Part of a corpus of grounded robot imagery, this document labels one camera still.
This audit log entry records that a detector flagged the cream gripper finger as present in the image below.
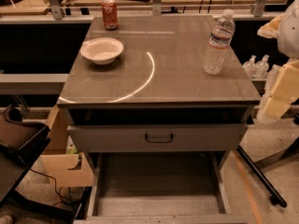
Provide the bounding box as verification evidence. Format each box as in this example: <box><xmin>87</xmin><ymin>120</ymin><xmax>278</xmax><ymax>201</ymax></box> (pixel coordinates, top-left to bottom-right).
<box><xmin>263</xmin><ymin>60</ymin><xmax>299</xmax><ymax>119</ymax></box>
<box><xmin>257</xmin><ymin>14</ymin><xmax>283</xmax><ymax>38</ymax></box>

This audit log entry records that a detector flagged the clear plastic water bottle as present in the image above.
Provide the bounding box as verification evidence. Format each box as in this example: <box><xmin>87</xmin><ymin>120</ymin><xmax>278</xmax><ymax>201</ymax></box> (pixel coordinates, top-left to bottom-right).
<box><xmin>203</xmin><ymin>9</ymin><xmax>235</xmax><ymax>75</ymax></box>

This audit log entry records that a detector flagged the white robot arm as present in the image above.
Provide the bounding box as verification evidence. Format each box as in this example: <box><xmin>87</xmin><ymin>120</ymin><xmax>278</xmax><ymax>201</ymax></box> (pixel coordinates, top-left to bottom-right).
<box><xmin>257</xmin><ymin>0</ymin><xmax>299</xmax><ymax>122</ymax></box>

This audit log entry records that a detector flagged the clear pump bottle right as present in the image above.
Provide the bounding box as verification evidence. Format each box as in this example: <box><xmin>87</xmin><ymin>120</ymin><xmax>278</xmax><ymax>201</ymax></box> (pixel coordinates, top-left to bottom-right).
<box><xmin>253</xmin><ymin>54</ymin><xmax>269</xmax><ymax>78</ymax></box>

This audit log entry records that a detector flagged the clear pump bottle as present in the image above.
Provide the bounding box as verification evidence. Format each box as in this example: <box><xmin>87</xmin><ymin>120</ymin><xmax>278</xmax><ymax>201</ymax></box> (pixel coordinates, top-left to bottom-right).
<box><xmin>253</xmin><ymin>54</ymin><xmax>269</xmax><ymax>78</ymax></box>
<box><xmin>242</xmin><ymin>55</ymin><xmax>256</xmax><ymax>77</ymax></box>

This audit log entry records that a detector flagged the clear pump bottle left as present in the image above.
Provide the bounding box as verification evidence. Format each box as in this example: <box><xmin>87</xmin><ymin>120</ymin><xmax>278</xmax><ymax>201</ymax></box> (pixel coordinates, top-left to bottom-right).
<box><xmin>242</xmin><ymin>55</ymin><xmax>256</xmax><ymax>77</ymax></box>

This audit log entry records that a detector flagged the red coke can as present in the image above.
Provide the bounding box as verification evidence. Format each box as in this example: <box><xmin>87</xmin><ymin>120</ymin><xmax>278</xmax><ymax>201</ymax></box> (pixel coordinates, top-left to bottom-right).
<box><xmin>101</xmin><ymin>0</ymin><xmax>119</xmax><ymax>30</ymax></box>

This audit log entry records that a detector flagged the black stand leg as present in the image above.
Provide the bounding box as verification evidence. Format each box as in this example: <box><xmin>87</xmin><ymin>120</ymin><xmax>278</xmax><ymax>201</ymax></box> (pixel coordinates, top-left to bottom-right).
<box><xmin>236</xmin><ymin>137</ymin><xmax>299</xmax><ymax>208</ymax></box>

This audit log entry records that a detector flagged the grey drawer cabinet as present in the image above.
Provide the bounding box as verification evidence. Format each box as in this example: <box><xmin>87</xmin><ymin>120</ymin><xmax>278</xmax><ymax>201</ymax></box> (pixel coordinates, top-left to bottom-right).
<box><xmin>58</xmin><ymin>15</ymin><xmax>260</xmax><ymax>224</ymax></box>

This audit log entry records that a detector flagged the white bowl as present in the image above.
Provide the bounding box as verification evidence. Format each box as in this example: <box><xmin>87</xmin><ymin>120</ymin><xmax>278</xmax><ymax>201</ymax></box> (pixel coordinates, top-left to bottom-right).
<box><xmin>80</xmin><ymin>37</ymin><xmax>123</xmax><ymax>65</ymax></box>

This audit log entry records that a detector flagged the cardboard box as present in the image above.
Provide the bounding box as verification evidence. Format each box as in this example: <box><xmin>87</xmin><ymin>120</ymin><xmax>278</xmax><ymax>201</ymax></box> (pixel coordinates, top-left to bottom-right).
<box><xmin>41</xmin><ymin>105</ymin><xmax>94</xmax><ymax>188</ymax></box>

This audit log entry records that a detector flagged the black chair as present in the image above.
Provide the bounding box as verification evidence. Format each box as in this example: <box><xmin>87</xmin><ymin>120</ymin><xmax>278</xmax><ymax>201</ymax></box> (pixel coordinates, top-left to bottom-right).
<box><xmin>0</xmin><ymin>106</ymin><xmax>50</xmax><ymax>203</ymax></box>

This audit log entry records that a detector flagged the black drawer handle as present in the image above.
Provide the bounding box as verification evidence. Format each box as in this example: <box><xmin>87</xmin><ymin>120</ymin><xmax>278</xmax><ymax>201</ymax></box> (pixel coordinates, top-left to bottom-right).
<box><xmin>144</xmin><ymin>133</ymin><xmax>174</xmax><ymax>144</ymax></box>

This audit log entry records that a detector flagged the black cable on floor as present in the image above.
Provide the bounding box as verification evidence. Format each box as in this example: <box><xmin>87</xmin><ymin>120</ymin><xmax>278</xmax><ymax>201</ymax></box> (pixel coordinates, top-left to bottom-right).
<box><xmin>29</xmin><ymin>167</ymin><xmax>82</xmax><ymax>209</ymax></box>

